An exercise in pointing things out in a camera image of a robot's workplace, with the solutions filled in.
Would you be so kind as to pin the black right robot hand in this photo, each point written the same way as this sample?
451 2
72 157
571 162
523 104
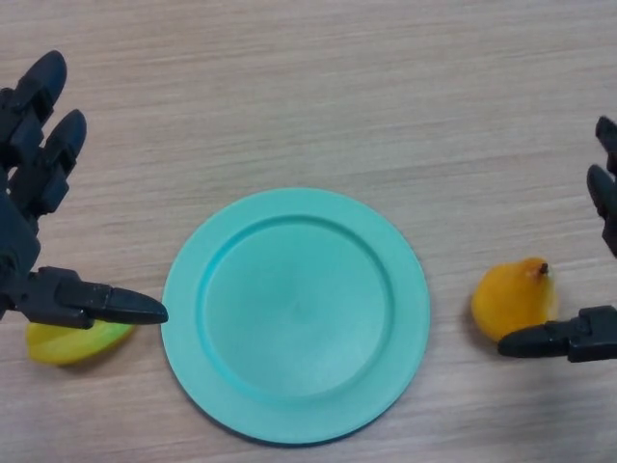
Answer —
559 340

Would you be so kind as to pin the yellow orange pear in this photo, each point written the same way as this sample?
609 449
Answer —
513 296

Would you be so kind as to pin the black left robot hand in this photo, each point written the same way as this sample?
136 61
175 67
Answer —
24 164

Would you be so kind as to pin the yellow green starfruit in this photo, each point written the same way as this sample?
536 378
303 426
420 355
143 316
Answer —
72 345

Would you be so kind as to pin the green round plate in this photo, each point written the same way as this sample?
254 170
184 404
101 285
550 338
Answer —
295 316

